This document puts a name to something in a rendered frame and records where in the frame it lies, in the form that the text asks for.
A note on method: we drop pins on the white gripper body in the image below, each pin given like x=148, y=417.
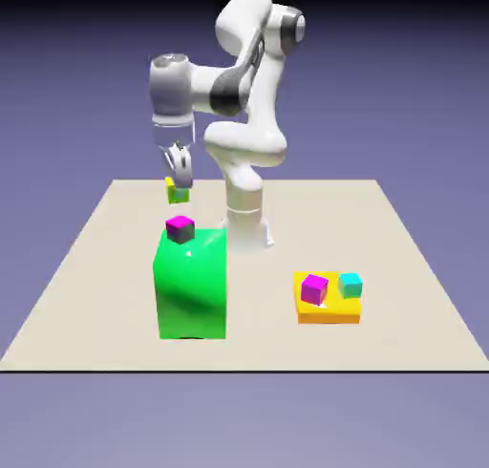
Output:
x=182, y=168

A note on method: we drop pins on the small cyan cube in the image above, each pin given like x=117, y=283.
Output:
x=350, y=285

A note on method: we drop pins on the small yellow cube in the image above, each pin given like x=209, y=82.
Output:
x=178, y=196

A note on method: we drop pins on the small magenta cube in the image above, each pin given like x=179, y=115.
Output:
x=179, y=227
x=314, y=289

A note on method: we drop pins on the large green box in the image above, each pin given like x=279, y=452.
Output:
x=191, y=284

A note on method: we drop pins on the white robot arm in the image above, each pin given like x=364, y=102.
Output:
x=263, y=105

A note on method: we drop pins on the large yellow box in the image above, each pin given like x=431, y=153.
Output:
x=332, y=310

